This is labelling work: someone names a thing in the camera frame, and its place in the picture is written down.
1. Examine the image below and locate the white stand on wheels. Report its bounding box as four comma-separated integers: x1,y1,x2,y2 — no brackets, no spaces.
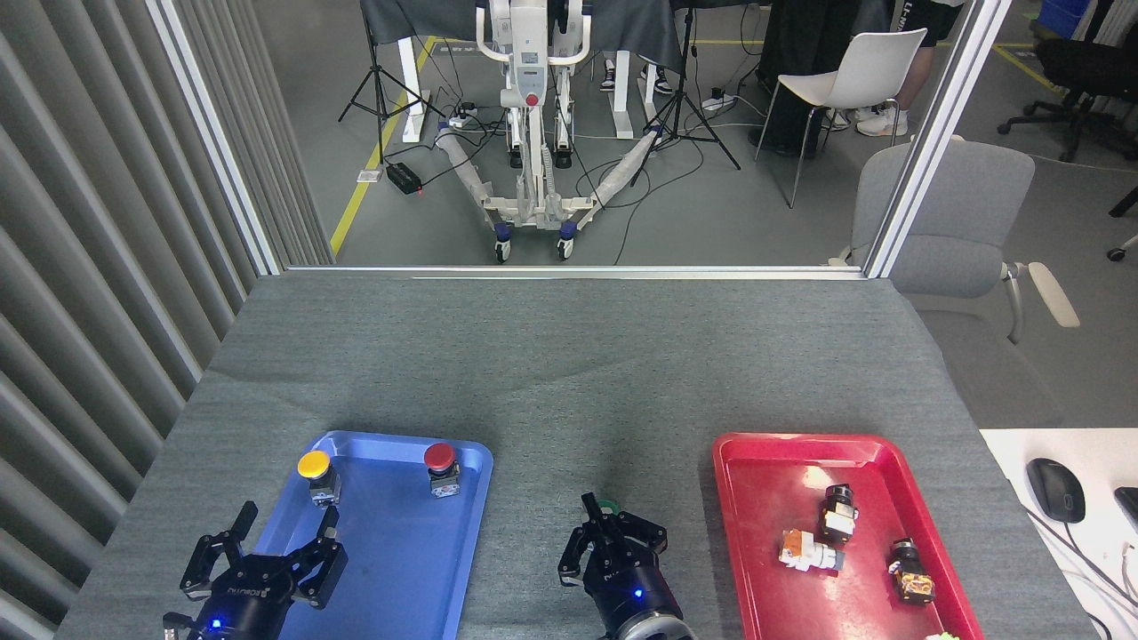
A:
433,0,663,264

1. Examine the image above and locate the black switch with orange base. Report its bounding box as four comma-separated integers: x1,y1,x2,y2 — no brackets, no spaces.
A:
887,537,936,605

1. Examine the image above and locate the yellow push button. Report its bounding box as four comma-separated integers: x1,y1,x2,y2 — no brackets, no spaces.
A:
296,450,342,508

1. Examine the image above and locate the black computer mouse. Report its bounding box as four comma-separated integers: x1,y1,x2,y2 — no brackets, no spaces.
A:
1026,457,1087,524

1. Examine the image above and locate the person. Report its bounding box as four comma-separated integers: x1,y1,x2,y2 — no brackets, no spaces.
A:
599,53,674,96
822,0,966,139

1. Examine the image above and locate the black switch with silver collar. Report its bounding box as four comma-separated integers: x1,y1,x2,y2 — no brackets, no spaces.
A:
818,484,860,545

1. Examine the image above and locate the white plastic chair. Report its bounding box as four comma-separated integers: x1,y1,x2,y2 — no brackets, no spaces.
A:
754,28,928,210

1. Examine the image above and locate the red push button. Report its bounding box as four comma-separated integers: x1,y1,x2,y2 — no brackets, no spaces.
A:
423,443,462,499

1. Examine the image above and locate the black office chair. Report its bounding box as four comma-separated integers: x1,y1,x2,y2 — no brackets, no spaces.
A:
998,0,1138,164

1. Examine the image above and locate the silver rail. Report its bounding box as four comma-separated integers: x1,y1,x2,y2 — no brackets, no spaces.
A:
284,265,868,281

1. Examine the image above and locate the white desk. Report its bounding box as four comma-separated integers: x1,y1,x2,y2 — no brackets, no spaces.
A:
978,428,1138,640

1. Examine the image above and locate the blue crate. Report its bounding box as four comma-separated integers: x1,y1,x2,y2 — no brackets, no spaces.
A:
1036,0,1094,41

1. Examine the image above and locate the silver post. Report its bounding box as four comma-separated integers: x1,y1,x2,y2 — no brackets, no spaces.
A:
864,0,1014,279
145,0,285,276

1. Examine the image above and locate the black tripod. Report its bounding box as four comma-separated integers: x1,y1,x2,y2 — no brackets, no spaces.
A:
629,0,741,188
338,0,445,166

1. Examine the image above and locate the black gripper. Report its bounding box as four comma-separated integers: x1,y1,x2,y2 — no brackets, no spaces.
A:
180,500,349,640
557,492,684,636

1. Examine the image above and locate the orange and white switch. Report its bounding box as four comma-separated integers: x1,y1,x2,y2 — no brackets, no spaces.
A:
779,528,845,574

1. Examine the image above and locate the table with dark cloth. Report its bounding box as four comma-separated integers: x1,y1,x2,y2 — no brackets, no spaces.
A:
360,0,774,143

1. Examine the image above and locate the black chair base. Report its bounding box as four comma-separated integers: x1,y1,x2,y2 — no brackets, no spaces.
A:
1107,185,1138,262

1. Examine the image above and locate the red plastic tray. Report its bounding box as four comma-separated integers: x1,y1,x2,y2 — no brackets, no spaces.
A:
711,432,986,640

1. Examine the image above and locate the grey office chair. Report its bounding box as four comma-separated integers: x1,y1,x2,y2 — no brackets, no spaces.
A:
829,135,1081,428

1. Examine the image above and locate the blue plastic tray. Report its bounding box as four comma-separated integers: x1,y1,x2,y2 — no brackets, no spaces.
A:
212,430,494,640

